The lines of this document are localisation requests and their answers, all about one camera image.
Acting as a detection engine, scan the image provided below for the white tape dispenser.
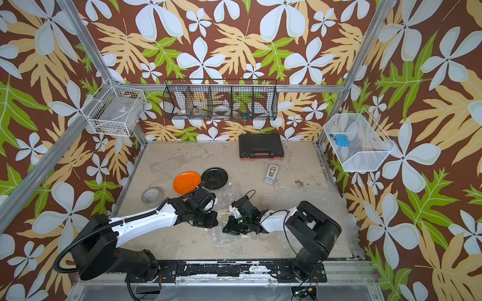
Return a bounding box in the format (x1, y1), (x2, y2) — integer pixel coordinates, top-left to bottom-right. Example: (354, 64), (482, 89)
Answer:
(264, 164), (279, 186)

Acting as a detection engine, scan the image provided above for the black plate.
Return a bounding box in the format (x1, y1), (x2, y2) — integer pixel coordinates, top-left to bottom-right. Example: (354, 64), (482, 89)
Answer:
(201, 168), (228, 190)

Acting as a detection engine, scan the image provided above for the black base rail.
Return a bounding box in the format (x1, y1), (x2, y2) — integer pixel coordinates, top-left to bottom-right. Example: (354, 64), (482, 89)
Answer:
(126, 258), (327, 285)

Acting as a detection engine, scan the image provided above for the white wire basket right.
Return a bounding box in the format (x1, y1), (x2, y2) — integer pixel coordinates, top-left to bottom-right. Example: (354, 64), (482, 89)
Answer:
(323, 109), (395, 173)

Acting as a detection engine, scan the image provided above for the black plastic case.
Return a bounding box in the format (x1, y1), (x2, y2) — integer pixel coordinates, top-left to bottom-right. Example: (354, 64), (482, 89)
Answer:
(238, 134), (284, 160)

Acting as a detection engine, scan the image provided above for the white wire basket left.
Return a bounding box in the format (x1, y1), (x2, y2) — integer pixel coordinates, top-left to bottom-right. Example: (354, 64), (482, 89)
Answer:
(82, 80), (146, 137)

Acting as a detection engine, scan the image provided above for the black wire basket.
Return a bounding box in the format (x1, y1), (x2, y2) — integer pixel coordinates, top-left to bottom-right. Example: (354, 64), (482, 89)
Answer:
(161, 79), (279, 120)

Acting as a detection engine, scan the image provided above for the blue object in basket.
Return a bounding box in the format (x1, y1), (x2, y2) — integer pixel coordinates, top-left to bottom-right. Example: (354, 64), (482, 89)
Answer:
(335, 134), (350, 147)

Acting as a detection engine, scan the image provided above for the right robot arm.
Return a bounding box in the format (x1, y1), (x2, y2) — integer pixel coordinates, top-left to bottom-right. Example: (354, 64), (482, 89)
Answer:
(222, 196), (342, 282)

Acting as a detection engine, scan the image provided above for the clear bubble wrap sheet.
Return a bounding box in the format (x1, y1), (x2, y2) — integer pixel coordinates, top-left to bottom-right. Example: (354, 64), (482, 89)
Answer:
(207, 181), (364, 260)

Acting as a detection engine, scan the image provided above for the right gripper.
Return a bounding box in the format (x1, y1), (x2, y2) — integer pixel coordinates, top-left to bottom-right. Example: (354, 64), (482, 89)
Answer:
(220, 214), (252, 235)

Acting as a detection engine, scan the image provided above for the cream patterned plate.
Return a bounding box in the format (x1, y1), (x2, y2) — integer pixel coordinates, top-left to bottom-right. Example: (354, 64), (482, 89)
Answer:
(218, 209), (231, 223)

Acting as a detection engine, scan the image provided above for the white wire basket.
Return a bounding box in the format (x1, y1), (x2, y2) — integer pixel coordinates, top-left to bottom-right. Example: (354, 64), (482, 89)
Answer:
(82, 80), (146, 137)
(323, 109), (395, 173)

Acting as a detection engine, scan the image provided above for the orange plate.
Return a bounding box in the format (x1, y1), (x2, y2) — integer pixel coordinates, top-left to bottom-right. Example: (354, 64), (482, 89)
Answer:
(173, 171), (202, 195)

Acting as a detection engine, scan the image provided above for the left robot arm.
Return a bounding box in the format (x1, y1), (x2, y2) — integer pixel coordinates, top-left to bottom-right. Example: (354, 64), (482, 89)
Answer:
(53, 186), (218, 282)

